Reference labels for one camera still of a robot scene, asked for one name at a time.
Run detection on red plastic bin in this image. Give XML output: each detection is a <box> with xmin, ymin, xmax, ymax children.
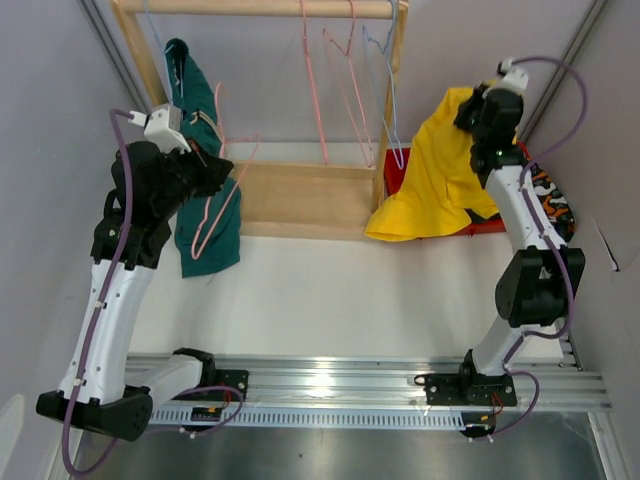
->
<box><xmin>384</xmin><ymin>147</ymin><xmax>506</xmax><ymax>237</ymax></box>

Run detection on green shorts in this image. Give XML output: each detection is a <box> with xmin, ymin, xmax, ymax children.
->
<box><xmin>164</xmin><ymin>38</ymin><xmax>241</xmax><ymax>278</ymax></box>

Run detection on wooden clothes rack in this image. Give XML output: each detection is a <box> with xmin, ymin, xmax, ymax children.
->
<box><xmin>111</xmin><ymin>1</ymin><xmax>409</xmax><ymax>240</ymax></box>

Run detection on slotted cable duct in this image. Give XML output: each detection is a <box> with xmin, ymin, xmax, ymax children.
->
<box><xmin>150</xmin><ymin>405</ymin><xmax>465</xmax><ymax>431</ymax></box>

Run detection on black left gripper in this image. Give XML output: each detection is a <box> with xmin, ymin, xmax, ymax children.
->
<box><xmin>153</xmin><ymin>136</ymin><xmax>233</xmax><ymax>218</ymax></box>

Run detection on pink wire hanger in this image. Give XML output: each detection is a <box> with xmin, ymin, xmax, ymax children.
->
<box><xmin>322</xmin><ymin>0</ymin><xmax>374</xmax><ymax>169</ymax></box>

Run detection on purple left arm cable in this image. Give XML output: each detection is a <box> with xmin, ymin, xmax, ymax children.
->
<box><xmin>60</xmin><ymin>108</ymin><xmax>246</xmax><ymax>476</ymax></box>

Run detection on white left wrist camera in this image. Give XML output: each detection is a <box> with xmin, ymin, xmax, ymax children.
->
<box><xmin>128</xmin><ymin>103</ymin><xmax>191</xmax><ymax>154</ymax></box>

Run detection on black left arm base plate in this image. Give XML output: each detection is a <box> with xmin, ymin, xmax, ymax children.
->
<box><xmin>208</xmin><ymin>369</ymin><xmax>250</xmax><ymax>403</ymax></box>

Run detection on aluminium mounting rail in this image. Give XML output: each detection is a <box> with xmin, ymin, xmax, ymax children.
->
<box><xmin>124</xmin><ymin>352</ymin><xmax>611</xmax><ymax>414</ymax></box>

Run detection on blue hanger with green shorts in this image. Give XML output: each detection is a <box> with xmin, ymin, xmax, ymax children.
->
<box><xmin>143</xmin><ymin>0</ymin><xmax>174</xmax><ymax>105</ymax></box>

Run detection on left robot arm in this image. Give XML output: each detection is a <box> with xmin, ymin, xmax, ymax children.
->
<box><xmin>36</xmin><ymin>141</ymin><xmax>233</xmax><ymax>441</ymax></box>

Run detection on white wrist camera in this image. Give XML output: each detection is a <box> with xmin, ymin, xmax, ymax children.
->
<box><xmin>485</xmin><ymin>58</ymin><xmax>529</xmax><ymax>96</ymax></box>
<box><xmin>128</xmin><ymin>103</ymin><xmax>191</xmax><ymax>154</ymax></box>

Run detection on light blue wire hanger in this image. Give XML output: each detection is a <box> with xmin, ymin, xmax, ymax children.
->
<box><xmin>361</xmin><ymin>1</ymin><xmax>406</xmax><ymax>170</ymax></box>

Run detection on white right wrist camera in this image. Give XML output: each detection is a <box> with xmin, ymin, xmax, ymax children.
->
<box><xmin>485</xmin><ymin>58</ymin><xmax>529</xmax><ymax>96</ymax></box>

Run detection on orange camouflage shorts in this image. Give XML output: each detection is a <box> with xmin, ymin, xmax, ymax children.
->
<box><xmin>531</xmin><ymin>164</ymin><xmax>576</xmax><ymax>242</ymax></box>

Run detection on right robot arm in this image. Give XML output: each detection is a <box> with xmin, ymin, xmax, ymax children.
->
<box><xmin>454</xmin><ymin>83</ymin><xmax>586</xmax><ymax>404</ymax></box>

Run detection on yellow shorts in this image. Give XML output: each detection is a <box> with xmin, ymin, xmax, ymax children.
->
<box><xmin>365</xmin><ymin>87</ymin><xmax>499</xmax><ymax>242</ymax></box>

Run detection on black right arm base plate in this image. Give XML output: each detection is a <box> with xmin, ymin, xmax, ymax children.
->
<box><xmin>413</xmin><ymin>373</ymin><xmax>518</xmax><ymax>407</ymax></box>

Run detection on pink hanger with yellow shorts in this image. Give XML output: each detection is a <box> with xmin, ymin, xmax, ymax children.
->
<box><xmin>190</xmin><ymin>82</ymin><xmax>261</xmax><ymax>261</ymax></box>

